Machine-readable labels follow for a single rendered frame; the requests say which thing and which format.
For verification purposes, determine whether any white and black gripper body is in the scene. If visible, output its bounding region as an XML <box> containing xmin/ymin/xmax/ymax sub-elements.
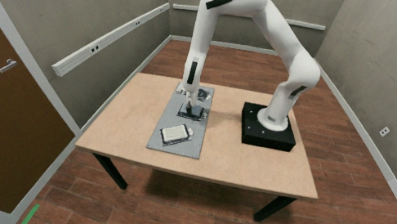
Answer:
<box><xmin>186</xmin><ymin>91</ymin><xmax>198</xmax><ymax>106</ymax></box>

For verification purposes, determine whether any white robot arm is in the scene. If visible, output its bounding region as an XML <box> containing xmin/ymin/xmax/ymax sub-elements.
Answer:
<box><xmin>176</xmin><ymin>0</ymin><xmax>320</xmax><ymax>132</ymax></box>

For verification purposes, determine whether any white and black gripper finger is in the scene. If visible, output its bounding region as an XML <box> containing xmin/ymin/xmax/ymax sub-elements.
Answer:
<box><xmin>186</xmin><ymin>101</ymin><xmax>192</xmax><ymax>114</ymax></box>

